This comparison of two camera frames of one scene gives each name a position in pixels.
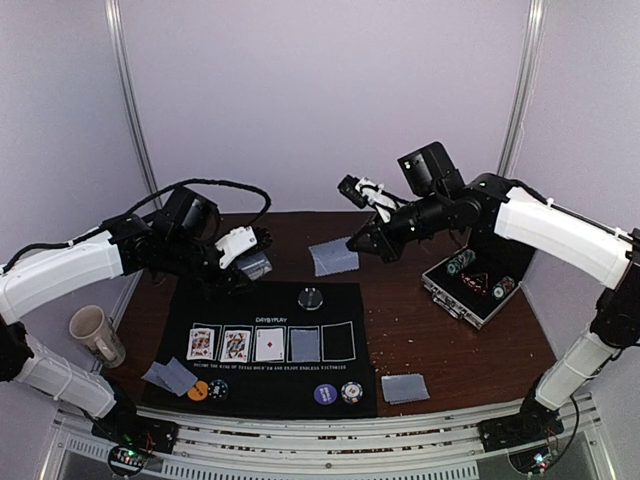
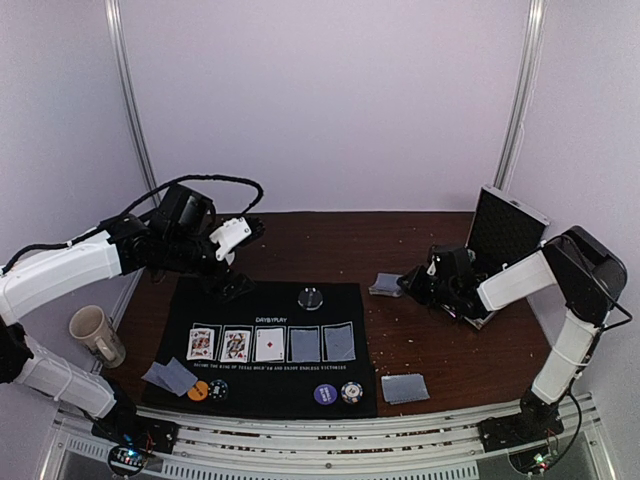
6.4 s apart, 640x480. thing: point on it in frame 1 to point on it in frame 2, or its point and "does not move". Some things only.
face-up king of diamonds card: [201, 344] does not move
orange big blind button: [199, 391] does not move
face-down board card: [334, 257] to [339, 343]
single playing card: [404, 388] does not move
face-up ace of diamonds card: [269, 344] does not move
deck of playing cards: [255, 266] to [386, 284]
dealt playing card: [152, 373] does not move
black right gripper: [386, 240] to [417, 279]
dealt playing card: [177, 377] does not move
